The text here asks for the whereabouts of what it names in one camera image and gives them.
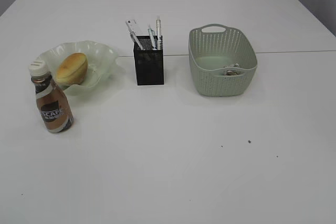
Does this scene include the blue grey ballpoint pen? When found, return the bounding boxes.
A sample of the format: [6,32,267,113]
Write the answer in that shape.
[148,25,157,50]

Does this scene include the brown coffee drink bottle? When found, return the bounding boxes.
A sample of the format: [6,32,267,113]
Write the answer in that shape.
[28,60,74,133]

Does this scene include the oval golden bread roll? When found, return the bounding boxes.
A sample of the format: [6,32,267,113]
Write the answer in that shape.
[56,52,88,86]

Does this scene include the clear plastic ruler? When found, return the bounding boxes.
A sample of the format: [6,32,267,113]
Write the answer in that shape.
[125,19,143,36]

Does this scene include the black mesh pen holder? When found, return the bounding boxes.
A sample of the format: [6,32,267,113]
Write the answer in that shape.
[133,35,164,86]

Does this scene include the pale green plastic basket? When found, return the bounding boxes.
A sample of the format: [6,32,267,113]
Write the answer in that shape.
[188,24,257,97]

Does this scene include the green white ballpoint pen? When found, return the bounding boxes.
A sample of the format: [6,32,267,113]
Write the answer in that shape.
[156,16,162,50]

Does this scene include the small paper scrap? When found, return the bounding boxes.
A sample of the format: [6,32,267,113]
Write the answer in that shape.
[226,70,240,76]

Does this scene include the white grey ballpoint pen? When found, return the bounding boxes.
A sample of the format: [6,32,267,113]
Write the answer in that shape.
[130,31,144,50]

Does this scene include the wavy pale green glass plate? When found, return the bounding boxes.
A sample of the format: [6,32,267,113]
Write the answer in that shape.
[36,40,118,95]

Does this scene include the large paper scrap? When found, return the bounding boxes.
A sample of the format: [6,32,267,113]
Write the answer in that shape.
[223,63,240,68]

